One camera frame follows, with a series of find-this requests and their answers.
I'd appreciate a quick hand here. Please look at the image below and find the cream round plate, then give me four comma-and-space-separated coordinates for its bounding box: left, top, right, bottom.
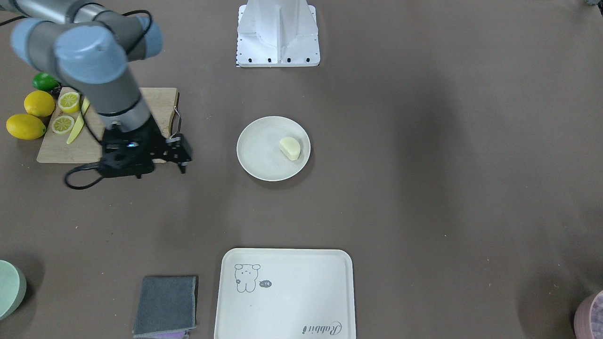
236, 116, 312, 182

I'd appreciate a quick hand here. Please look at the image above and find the yellow plastic knife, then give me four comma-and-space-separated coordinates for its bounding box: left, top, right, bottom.
66, 97, 90, 144

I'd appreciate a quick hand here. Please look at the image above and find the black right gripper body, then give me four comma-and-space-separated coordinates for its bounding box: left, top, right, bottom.
97, 117, 193, 178

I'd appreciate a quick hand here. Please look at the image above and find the grey folded cloth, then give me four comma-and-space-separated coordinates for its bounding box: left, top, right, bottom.
133, 275, 197, 339

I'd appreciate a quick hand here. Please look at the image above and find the white steamed bun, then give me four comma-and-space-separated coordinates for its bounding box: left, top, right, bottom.
278, 137, 302, 161

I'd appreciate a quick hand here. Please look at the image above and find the pink bowl with ice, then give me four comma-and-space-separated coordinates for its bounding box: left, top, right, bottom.
573, 291, 603, 339

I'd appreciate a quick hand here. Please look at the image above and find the cream rabbit tray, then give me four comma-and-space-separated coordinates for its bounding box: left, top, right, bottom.
214, 248, 356, 339

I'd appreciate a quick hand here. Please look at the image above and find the mint green bowl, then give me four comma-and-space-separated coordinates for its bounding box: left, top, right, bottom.
0, 260, 27, 320

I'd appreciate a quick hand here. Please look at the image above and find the whole lemon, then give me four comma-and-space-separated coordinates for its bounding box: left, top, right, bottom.
24, 90, 56, 118
6, 114, 47, 141

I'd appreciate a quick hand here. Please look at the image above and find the green lime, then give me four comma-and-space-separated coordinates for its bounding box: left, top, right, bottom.
32, 72, 60, 92

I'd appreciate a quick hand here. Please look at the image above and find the lemon half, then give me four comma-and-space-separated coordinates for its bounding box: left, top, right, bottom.
49, 114, 75, 135
57, 91, 81, 114

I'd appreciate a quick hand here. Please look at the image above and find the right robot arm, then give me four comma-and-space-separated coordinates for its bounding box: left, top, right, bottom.
1, 0, 192, 179

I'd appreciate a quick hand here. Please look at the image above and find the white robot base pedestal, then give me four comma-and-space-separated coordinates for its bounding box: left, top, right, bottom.
236, 0, 321, 67

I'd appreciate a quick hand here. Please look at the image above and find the bamboo cutting board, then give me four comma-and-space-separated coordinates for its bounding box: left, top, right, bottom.
37, 87, 179, 164

